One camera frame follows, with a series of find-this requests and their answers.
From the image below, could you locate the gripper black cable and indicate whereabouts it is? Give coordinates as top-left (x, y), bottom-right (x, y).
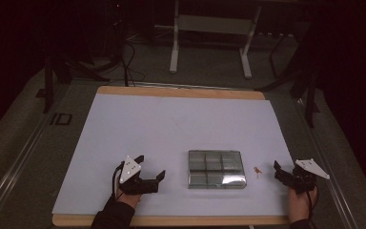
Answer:
top-left (111, 161), bottom-right (126, 200)
top-left (304, 183), bottom-right (320, 229)

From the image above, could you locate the black metal stand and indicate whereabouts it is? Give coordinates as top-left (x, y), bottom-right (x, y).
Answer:
top-left (41, 52), bottom-right (112, 115)
top-left (254, 30), bottom-right (321, 129)

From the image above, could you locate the black rectangular floor frame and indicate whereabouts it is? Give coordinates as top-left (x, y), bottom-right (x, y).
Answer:
top-left (50, 112), bottom-right (73, 126)

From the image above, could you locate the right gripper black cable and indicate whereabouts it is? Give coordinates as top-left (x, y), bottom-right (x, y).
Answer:
top-left (304, 183), bottom-right (320, 229)

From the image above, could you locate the metal floor rail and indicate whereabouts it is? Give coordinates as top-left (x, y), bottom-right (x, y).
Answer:
top-left (294, 97), bottom-right (361, 229)
top-left (0, 104), bottom-right (56, 229)

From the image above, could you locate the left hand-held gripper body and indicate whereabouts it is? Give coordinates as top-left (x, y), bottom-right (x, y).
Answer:
top-left (117, 155), bottom-right (160, 196)

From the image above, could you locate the person's right hand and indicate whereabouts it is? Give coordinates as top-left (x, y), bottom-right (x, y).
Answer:
top-left (287, 185), bottom-right (319, 224)

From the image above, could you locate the black tripod stand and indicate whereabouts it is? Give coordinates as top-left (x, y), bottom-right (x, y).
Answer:
top-left (107, 0), bottom-right (138, 88)

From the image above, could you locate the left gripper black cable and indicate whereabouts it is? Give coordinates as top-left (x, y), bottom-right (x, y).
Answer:
top-left (111, 161), bottom-right (126, 200)

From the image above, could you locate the person's left hand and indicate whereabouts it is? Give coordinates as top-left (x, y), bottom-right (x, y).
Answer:
top-left (115, 186), bottom-right (143, 210)

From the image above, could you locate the white metal desk frame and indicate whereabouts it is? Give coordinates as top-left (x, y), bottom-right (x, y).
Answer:
top-left (153, 0), bottom-right (263, 80)

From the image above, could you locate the smoky clear compartment box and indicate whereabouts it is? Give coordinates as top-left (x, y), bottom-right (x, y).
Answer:
top-left (187, 149), bottom-right (248, 190)

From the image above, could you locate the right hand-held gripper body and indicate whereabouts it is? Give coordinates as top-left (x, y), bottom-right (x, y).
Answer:
top-left (285, 157), bottom-right (331, 196)

